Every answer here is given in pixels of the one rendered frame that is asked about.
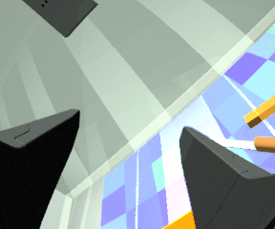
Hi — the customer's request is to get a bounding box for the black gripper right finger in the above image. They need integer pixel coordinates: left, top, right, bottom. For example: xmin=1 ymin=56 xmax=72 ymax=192
xmin=179 ymin=126 xmax=275 ymax=229

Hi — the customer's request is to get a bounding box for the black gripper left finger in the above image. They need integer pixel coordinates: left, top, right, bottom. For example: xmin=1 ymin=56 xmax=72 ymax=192
xmin=0 ymin=110 xmax=80 ymax=229

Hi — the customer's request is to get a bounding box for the yellow bar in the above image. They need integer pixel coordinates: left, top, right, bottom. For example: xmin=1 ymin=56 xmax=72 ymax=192
xmin=243 ymin=96 xmax=275 ymax=129

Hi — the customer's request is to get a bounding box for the brown cylinder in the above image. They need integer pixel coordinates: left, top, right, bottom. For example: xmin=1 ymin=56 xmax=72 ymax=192
xmin=210 ymin=136 xmax=275 ymax=154

